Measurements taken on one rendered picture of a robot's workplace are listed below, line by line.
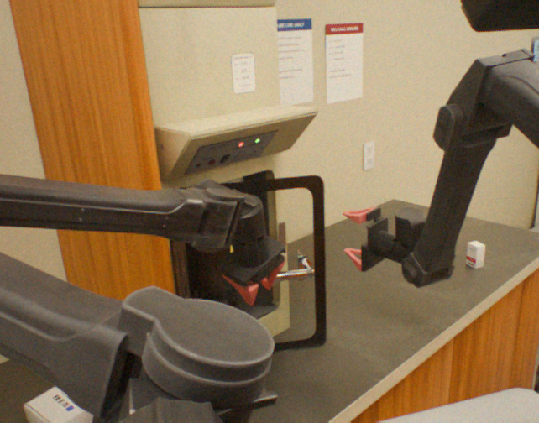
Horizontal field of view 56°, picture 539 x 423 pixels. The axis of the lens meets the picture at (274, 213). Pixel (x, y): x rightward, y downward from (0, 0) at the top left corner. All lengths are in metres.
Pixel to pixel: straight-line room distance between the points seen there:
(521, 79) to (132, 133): 0.57
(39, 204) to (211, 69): 0.53
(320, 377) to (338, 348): 0.12
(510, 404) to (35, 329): 0.28
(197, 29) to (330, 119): 1.02
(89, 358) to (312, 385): 0.85
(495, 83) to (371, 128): 1.45
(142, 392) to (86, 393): 0.06
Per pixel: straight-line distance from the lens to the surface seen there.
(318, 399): 1.13
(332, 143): 1.97
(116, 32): 0.85
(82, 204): 0.61
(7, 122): 1.32
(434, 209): 0.93
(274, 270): 0.86
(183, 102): 0.99
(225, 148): 0.96
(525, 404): 0.22
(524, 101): 0.70
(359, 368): 1.21
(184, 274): 1.04
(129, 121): 0.86
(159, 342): 0.31
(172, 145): 0.92
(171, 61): 0.98
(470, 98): 0.76
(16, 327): 0.37
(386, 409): 1.32
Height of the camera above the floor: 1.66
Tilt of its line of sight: 20 degrees down
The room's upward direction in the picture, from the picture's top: 3 degrees counter-clockwise
